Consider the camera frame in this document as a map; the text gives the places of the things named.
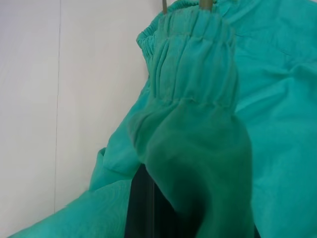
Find green shorts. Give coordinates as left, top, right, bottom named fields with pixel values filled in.
left=3, top=0, right=317, bottom=238

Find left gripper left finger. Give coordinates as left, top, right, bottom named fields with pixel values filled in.
left=126, top=165, right=155, bottom=238

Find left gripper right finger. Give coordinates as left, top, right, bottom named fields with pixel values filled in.
left=154, top=182, right=198, bottom=238

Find olive wire hanger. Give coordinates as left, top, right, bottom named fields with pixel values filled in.
left=160, top=0, right=212, bottom=13

